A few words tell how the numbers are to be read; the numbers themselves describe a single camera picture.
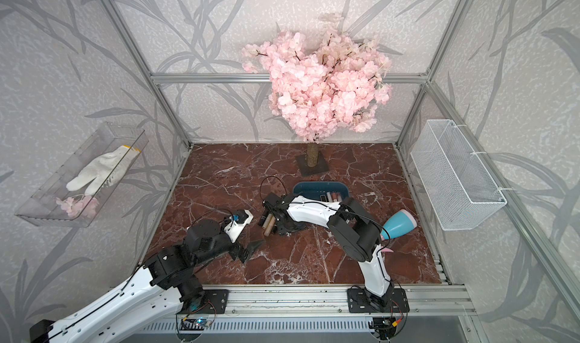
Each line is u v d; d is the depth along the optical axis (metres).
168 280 0.50
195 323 0.71
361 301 0.73
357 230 0.49
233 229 0.62
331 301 0.75
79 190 0.63
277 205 0.68
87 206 0.57
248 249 0.64
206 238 0.53
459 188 0.60
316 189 1.02
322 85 0.69
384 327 0.71
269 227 0.89
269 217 0.92
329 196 0.99
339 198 0.98
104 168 0.68
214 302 0.73
